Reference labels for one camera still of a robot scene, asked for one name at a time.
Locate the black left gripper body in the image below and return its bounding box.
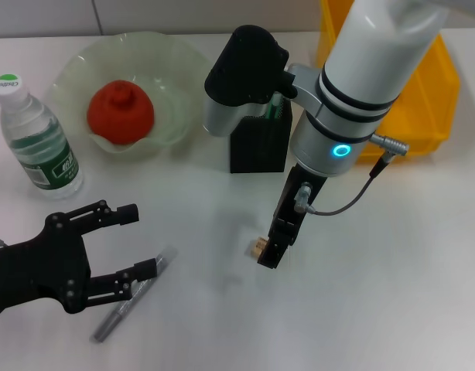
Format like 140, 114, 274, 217
0, 211, 94, 315

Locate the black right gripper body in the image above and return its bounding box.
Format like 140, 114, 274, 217
275, 162, 330, 233

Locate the small beige eraser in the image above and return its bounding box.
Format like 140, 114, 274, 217
247, 237, 270, 258

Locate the silver glitter pen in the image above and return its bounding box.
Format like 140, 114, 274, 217
91, 246, 179, 343

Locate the mint green utility knife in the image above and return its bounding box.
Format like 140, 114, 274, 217
265, 91, 285, 121

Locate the clear green-label water bottle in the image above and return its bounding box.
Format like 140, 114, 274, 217
0, 73, 85, 201

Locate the black mesh pen holder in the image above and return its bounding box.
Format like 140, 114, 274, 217
228, 90, 293, 174

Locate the pale green glass fruit plate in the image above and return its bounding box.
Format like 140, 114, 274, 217
51, 30, 215, 155

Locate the yellow plastic bin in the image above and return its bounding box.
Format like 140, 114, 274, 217
316, 0, 461, 166

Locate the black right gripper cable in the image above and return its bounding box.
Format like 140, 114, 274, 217
293, 132, 412, 216

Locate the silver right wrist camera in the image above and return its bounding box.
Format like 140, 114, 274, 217
203, 25, 297, 138

